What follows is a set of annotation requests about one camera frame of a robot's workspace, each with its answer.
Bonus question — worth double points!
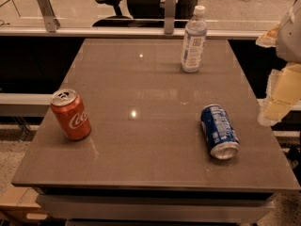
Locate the clear plastic water bottle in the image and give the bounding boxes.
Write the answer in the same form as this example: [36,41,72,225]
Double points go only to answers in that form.
[181,6,208,73]

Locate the metal glass bracket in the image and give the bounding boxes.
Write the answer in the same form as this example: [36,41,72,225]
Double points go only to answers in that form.
[164,0,176,35]
[37,0,60,32]

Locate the black office chair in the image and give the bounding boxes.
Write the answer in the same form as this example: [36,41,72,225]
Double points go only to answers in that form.
[93,0,198,28]

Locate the glass partition panel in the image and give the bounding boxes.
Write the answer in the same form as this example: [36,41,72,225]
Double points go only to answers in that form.
[0,0,294,30]

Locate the blue Pepsi can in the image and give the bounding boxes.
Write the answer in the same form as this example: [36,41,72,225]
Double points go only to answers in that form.
[200,105,240,160]

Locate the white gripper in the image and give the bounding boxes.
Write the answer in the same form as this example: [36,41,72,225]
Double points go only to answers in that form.
[256,0,301,126]

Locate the left metal glass bracket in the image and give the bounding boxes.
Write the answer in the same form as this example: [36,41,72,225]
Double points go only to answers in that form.
[37,0,60,32]

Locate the red Coca-Cola can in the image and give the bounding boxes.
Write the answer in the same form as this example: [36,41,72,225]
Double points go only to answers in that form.
[51,89,91,140]

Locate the middle metal glass bracket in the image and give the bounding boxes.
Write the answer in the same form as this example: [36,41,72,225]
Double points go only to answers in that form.
[164,0,176,35]

